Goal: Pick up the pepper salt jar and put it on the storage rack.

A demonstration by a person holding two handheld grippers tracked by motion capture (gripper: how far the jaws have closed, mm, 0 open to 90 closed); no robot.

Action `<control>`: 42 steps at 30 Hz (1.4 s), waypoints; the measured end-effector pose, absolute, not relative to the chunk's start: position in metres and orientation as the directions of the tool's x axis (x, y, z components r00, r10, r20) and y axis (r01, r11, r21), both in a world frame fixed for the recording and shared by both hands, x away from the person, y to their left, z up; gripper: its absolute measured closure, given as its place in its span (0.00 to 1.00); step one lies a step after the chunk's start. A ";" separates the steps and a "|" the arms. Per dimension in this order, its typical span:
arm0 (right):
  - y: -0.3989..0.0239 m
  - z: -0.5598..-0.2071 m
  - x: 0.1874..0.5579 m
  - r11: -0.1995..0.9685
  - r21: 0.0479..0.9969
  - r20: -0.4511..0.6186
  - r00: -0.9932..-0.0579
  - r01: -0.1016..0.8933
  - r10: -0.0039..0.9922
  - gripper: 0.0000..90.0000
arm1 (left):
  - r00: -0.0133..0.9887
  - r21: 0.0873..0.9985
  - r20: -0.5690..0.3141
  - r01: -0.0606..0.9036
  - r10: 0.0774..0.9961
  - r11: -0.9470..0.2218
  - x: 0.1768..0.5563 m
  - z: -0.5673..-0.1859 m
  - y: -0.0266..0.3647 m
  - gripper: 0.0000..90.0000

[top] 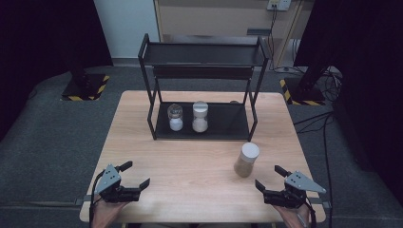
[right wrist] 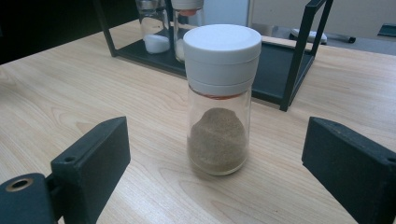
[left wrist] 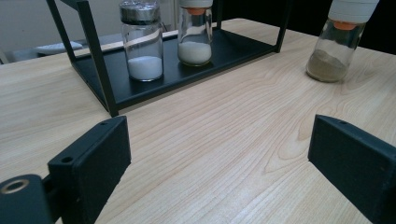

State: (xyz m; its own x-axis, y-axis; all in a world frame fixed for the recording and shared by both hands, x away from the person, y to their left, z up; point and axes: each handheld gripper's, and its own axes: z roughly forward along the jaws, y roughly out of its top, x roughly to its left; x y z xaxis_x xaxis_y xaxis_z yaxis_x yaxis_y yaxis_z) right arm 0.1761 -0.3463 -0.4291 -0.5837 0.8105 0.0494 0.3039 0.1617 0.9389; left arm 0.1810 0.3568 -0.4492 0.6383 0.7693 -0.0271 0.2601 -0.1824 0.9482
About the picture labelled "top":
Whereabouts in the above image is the tangle of black cables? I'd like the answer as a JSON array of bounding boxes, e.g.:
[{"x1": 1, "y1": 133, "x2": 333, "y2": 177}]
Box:
[{"x1": 319, "y1": 67, "x2": 344, "y2": 103}]

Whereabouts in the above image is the black stand with striped base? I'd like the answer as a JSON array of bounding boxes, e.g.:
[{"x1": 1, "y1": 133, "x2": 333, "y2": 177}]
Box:
[
  {"x1": 279, "y1": 53, "x2": 327, "y2": 106},
  {"x1": 61, "y1": 56, "x2": 110, "y2": 102}
]

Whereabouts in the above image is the white powder jar clear top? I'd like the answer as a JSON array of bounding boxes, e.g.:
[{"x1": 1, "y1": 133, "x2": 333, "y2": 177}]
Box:
[{"x1": 166, "y1": 103, "x2": 184, "y2": 132}]

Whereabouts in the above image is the dark grey wall bracket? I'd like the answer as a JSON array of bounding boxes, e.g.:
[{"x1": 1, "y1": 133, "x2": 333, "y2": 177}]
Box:
[{"x1": 246, "y1": 28, "x2": 273, "y2": 36}]

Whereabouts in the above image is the grey table edge bracket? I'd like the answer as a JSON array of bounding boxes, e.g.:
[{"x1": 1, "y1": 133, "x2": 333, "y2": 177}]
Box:
[
  {"x1": 74, "y1": 195, "x2": 96, "y2": 207},
  {"x1": 308, "y1": 197, "x2": 333, "y2": 210}
]

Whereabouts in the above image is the pale slanted beam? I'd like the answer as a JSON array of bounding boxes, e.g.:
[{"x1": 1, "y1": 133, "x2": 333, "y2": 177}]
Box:
[{"x1": 276, "y1": 0, "x2": 305, "y2": 68}]

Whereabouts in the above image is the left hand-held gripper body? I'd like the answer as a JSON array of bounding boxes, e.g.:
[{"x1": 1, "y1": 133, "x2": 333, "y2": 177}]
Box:
[{"x1": 93, "y1": 163, "x2": 143, "y2": 204}]

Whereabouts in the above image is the brown spice jar white lid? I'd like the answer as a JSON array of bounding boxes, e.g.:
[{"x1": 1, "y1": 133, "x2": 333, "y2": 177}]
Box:
[{"x1": 233, "y1": 142, "x2": 260, "y2": 179}]

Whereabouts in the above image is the black metal two-tier rack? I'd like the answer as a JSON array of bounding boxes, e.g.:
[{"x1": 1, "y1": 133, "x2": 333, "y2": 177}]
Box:
[{"x1": 138, "y1": 32, "x2": 271, "y2": 143}]

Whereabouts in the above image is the white wall socket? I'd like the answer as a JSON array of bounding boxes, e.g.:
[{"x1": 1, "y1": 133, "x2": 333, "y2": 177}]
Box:
[{"x1": 266, "y1": 0, "x2": 292, "y2": 11}]

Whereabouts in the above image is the white powder jar white lid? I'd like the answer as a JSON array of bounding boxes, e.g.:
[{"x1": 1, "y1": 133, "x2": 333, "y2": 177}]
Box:
[{"x1": 191, "y1": 101, "x2": 209, "y2": 133}]

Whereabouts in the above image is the person's left hand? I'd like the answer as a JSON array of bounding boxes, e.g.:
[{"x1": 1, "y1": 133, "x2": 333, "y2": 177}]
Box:
[{"x1": 91, "y1": 198, "x2": 129, "y2": 228}]

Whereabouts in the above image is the black curtain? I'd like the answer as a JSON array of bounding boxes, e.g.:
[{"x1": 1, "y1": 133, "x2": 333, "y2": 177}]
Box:
[
  {"x1": 294, "y1": 0, "x2": 403, "y2": 198},
  {"x1": 0, "y1": 0, "x2": 114, "y2": 141}
]

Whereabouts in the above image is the black cable from wall socket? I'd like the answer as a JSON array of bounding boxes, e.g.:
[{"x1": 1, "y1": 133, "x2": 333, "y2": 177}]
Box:
[{"x1": 268, "y1": 7, "x2": 278, "y2": 71}]

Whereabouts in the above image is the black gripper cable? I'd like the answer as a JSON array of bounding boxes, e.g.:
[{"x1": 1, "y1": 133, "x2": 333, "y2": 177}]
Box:
[
  {"x1": 88, "y1": 169, "x2": 106, "y2": 228},
  {"x1": 304, "y1": 197, "x2": 318, "y2": 228}
]

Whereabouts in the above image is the long black floor cable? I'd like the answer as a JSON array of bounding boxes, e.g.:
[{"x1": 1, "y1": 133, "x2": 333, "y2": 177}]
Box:
[{"x1": 321, "y1": 113, "x2": 334, "y2": 228}]

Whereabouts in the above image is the person's right hand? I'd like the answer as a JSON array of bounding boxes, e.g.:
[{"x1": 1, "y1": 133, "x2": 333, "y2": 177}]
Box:
[{"x1": 273, "y1": 203, "x2": 312, "y2": 228}]

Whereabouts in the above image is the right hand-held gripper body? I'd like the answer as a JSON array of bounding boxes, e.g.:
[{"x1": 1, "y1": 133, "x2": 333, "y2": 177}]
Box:
[{"x1": 262, "y1": 170, "x2": 327, "y2": 210}]

